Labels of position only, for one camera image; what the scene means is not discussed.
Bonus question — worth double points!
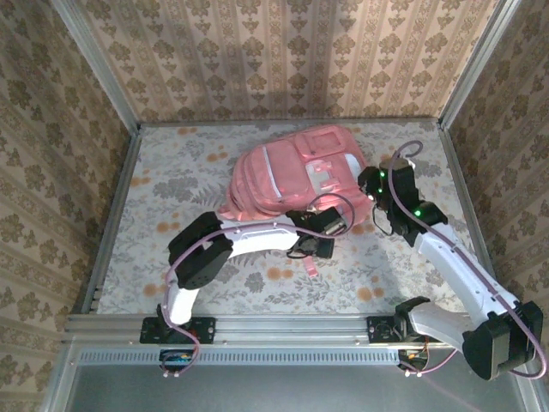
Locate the pink backpack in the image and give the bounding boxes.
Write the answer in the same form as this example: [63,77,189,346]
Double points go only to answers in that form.
[218,126,372,276]

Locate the floral tablecloth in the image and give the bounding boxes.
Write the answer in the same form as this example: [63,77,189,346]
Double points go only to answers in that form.
[99,122,493,315]

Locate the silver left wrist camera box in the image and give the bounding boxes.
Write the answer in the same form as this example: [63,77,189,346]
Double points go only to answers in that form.
[322,217,347,238]

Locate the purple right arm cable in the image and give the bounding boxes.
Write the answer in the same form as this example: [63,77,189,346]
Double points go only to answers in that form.
[374,140,549,381]

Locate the aluminium frame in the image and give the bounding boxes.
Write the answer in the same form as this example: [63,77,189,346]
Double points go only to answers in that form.
[40,0,541,412]

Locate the grey slotted cable duct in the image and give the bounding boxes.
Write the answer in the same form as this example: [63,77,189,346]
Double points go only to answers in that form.
[79,347,404,367]

